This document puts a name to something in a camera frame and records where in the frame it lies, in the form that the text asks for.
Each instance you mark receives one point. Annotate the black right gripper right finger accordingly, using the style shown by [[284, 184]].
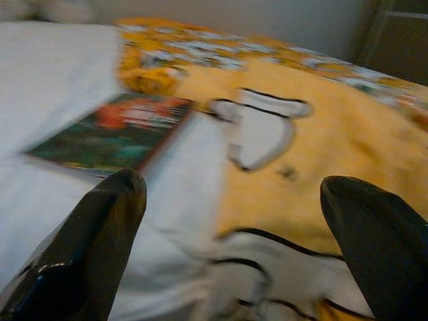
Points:
[[384, 250]]

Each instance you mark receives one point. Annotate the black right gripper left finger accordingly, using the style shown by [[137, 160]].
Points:
[[83, 250]]

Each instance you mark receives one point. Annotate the yellow egg cartoon blanket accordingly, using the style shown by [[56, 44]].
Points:
[[334, 140]]

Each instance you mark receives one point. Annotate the dark glossy book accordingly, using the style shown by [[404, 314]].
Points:
[[110, 140]]

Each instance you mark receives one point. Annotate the white quilted mattress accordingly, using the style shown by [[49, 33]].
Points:
[[50, 83]]

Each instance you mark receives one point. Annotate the dark wooden cabinet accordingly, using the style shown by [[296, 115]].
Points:
[[398, 43]]

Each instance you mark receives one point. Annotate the cream plush toy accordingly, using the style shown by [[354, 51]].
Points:
[[50, 10]]

